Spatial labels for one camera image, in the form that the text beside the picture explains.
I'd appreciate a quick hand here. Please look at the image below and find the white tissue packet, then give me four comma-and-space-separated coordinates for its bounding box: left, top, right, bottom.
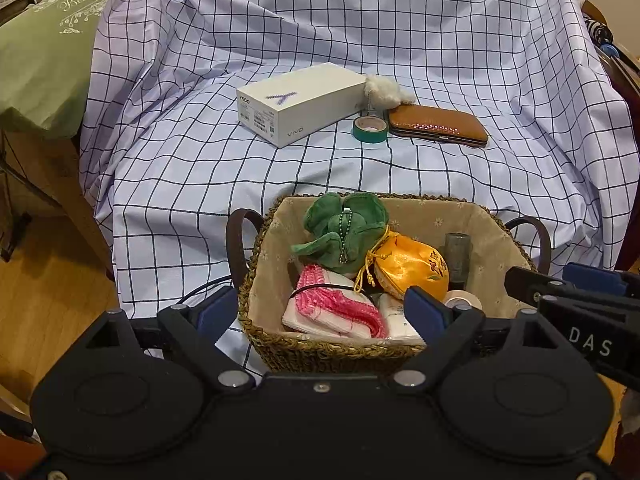
377, 293, 426, 344

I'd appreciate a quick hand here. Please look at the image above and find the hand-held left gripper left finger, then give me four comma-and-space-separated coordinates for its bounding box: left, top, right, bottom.
82, 285, 256, 393

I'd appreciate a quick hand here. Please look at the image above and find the green plush toy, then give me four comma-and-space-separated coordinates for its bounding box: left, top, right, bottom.
290, 193, 390, 276

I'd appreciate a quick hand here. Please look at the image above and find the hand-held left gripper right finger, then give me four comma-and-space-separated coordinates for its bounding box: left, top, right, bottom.
390, 285, 564, 394

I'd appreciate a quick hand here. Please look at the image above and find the white cotton fluff keychain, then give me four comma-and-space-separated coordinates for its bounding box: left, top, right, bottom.
363, 73, 417, 117

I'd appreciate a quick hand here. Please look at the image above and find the black elastic cord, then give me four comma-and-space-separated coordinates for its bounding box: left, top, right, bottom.
293, 282, 361, 301

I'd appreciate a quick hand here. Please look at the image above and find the striped black white fabric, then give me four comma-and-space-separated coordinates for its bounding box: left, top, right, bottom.
585, 17, 615, 47

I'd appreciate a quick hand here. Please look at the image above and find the white cardboard box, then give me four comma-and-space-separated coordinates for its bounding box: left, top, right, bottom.
236, 62, 370, 150

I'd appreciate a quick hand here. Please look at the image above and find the woven basket with fabric liner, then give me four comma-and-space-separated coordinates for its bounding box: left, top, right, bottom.
225, 192, 553, 376

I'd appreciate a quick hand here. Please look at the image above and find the green embroidered cushion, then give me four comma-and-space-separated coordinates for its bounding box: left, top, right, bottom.
0, 0, 124, 141

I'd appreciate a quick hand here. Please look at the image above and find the black cable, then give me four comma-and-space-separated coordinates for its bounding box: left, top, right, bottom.
177, 277, 237, 307

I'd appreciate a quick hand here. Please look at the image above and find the checked white cloth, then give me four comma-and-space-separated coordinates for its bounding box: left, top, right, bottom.
77, 0, 634, 322

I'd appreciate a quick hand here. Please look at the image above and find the beige tape roll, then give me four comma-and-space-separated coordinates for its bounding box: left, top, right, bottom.
442, 289, 484, 312

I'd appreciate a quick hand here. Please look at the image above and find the pink and white knit cloth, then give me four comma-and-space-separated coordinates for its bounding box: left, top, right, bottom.
282, 263, 389, 340

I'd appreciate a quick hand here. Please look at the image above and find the orange satin drawstring pouch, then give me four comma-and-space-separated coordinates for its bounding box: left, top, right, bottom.
353, 225, 450, 301

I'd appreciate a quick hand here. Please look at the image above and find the brown leather case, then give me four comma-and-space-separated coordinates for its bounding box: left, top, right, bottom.
387, 104, 490, 149

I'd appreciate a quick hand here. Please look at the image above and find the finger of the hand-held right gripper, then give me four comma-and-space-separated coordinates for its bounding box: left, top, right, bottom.
562, 262, 640, 295
504, 265, 640, 311

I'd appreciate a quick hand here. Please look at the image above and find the teal tape roll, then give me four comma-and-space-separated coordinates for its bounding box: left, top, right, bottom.
351, 115, 390, 144

